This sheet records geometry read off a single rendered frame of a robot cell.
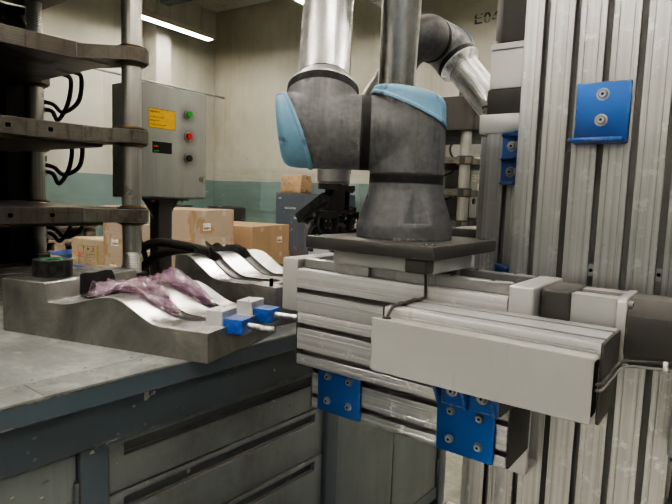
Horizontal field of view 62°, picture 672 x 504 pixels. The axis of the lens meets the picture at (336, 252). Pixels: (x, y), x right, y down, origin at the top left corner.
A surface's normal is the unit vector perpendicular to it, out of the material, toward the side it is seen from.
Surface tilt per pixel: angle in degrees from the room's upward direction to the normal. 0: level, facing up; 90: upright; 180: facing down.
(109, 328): 90
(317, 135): 102
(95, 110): 90
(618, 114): 90
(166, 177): 90
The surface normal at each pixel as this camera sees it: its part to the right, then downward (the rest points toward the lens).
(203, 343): -0.36, 0.08
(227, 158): -0.55, 0.07
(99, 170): 0.83, 0.08
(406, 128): -0.04, 0.10
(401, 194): -0.20, -0.22
